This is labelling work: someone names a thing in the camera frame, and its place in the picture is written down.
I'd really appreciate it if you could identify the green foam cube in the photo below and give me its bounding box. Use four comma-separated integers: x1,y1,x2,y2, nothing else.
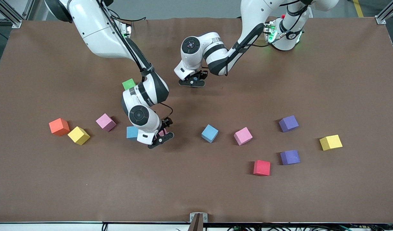
122,78,136,91

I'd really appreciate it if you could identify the brown table mat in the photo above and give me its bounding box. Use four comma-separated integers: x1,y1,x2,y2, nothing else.
0,16,393,224

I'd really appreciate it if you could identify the metal base connector box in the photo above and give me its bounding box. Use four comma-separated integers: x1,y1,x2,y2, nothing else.
118,22,132,38
264,21,278,44

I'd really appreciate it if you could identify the yellow foam cube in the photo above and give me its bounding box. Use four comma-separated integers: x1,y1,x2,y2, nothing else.
319,134,343,151
67,126,90,146

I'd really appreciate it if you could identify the orange foam cube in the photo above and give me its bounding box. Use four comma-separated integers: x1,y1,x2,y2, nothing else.
49,118,70,136

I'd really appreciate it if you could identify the purple foam cube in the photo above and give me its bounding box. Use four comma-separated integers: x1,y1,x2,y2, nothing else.
280,150,301,165
278,115,299,133

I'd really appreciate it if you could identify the red foam cube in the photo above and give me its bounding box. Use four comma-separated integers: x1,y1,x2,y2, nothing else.
253,160,271,176

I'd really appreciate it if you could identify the yellow floor tape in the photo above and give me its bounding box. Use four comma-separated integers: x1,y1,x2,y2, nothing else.
353,0,365,18

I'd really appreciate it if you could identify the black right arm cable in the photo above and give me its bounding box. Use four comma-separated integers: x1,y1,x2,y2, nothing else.
95,0,174,120

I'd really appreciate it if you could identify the metal table edge bracket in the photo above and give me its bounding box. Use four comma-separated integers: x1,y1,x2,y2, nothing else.
190,212,208,231

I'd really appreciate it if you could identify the aluminium frame post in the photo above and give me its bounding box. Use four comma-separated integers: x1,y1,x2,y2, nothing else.
375,0,393,25
0,0,36,29

